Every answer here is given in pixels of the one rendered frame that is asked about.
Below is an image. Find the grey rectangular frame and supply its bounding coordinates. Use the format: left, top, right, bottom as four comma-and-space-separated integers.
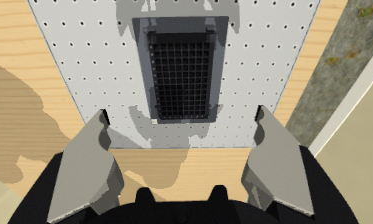
132, 16, 229, 124

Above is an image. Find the black well plate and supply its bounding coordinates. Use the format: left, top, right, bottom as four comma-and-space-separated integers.
147, 32, 215, 120

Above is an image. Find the grey perforated base plate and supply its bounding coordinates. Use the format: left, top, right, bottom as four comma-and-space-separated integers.
26, 0, 322, 149

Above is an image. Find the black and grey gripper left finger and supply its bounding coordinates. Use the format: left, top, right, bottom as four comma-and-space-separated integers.
7, 109, 124, 224

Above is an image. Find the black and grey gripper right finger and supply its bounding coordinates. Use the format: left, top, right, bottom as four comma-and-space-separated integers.
241, 105, 359, 224

